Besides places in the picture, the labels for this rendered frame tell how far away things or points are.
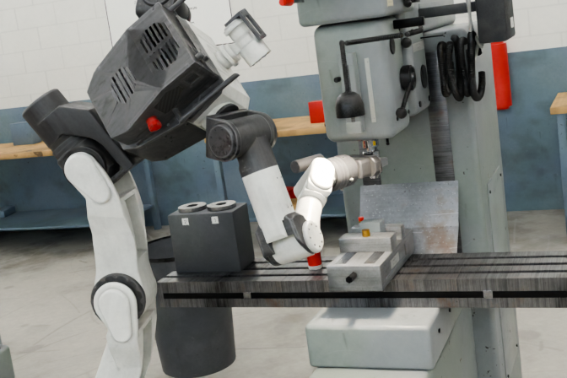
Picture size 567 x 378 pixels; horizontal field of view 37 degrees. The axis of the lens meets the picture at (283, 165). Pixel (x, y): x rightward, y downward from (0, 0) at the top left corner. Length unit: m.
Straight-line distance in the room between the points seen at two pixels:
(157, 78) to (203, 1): 5.27
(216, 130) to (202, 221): 0.69
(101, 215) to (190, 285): 0.51
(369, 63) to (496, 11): 0.42
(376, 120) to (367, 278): 0.42
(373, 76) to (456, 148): 0.55
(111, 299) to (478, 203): 1.19
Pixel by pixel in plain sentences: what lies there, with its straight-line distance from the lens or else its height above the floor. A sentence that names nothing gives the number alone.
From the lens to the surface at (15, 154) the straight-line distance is 7.38.
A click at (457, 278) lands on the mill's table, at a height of 0.93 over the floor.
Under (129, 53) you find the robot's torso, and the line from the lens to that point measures 2.01.
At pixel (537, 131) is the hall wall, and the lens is 6.54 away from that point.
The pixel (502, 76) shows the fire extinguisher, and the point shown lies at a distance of 6.38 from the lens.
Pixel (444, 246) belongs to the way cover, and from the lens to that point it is 2.65.
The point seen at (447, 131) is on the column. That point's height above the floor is 1.25.
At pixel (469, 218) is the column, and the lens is 2.74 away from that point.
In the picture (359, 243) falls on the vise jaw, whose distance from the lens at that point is 2.35.
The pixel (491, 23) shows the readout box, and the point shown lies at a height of 1.57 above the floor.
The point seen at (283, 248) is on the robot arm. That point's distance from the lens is 1.98.
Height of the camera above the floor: 1.65
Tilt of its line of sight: 10 degrees down
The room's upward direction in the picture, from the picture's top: 8 degrees counter-clockwise
